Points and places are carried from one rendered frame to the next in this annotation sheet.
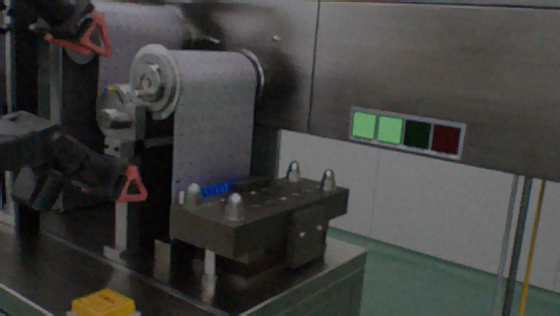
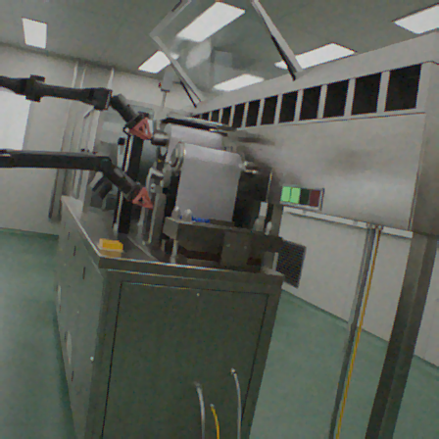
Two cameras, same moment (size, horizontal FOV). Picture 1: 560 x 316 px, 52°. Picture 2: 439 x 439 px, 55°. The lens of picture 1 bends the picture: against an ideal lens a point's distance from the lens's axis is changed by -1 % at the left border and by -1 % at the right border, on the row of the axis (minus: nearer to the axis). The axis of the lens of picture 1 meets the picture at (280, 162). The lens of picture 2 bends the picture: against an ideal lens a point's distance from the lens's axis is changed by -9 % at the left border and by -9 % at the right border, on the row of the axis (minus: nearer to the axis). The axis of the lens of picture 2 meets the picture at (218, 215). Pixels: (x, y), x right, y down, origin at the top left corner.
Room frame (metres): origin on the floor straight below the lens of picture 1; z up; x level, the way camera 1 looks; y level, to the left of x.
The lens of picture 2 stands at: (-0.28, -0.82, 1.15)
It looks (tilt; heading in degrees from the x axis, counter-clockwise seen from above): 3 degrees down; 31
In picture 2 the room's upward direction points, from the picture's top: 10 degrees clockwise
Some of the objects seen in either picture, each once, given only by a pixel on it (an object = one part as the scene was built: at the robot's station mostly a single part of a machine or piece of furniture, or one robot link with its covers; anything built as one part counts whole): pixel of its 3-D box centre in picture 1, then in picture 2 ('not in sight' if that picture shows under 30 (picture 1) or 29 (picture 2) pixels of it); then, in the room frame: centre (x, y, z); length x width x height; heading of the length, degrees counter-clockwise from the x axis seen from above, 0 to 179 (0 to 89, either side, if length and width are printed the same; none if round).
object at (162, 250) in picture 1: (211, 235); (198, 249); (1.19, 0.14, 0.92); 0.28 x 0.04 x 0.04; 144
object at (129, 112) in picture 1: (123, 179); (156, 207); (1.11, 0.31, 1.05); 0.06 x 0.05 x 0.31; 144
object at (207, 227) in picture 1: (267, 210); (222, 234); (1.15, 0.02, 1.00); 0.40 x 0.16 x 0.06; 144
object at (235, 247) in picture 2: (306, 235); (235, 250); (1.11, -0.07, 0.96); 0.10 x 0.03 x 0.11; 144
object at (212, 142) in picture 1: (215, 146); (206, 198); (1.19, 0.14, 1.12); 0.23 x 0.01 x 0.18; 144
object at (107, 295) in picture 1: (103, 307); (111, 244); (0.84, 0.26, 0.91); 0.07 x 0.07 x 0.02; 54
